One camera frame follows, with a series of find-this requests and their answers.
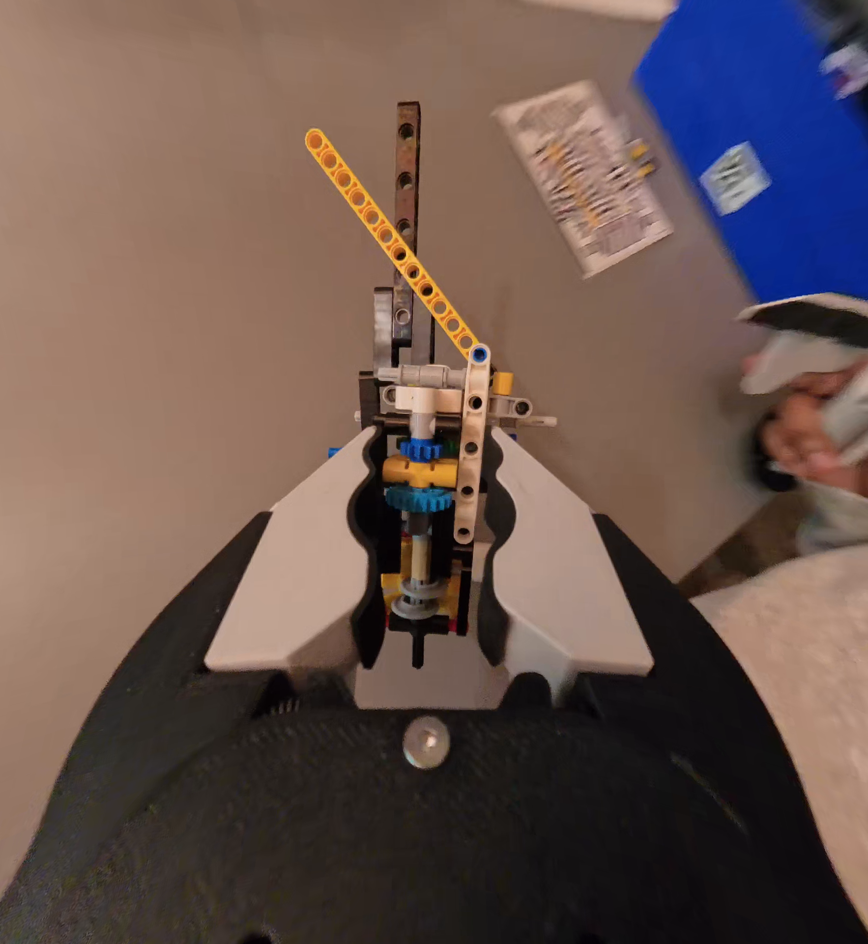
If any black yellow lego vehicle model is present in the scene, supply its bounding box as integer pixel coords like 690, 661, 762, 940
305, 101, 559, 671

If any blue plastic bin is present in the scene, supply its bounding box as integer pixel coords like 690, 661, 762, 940
633, 0, 868, 305

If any person's right forearm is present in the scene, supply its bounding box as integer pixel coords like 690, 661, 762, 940
795, 479, 868, 554

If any grey fabric cushion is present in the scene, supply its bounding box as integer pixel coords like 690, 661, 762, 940
692, 538, 868, 944

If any zebra striped sticker sheet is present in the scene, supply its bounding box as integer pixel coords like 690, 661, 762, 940
492, 80, 676, 280

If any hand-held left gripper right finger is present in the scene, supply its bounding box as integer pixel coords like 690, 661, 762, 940
477, 426, 655, 707

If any person's right hand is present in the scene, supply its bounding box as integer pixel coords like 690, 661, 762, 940
754, 369, 868, 506

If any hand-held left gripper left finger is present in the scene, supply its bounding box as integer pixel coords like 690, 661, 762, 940
204, 426, 382, 702

